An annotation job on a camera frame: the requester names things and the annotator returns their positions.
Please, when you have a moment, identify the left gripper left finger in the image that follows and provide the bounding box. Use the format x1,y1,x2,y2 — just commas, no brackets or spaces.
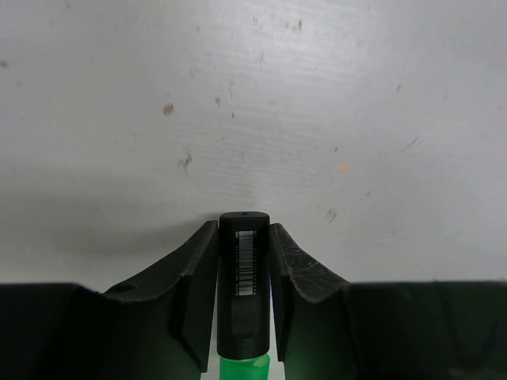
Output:
104,220,219,373

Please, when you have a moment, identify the green black highlighter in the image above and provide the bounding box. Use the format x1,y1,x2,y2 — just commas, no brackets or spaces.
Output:
217,211,270,379

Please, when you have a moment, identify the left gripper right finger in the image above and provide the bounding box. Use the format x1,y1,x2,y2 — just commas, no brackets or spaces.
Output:
268,223,349,362

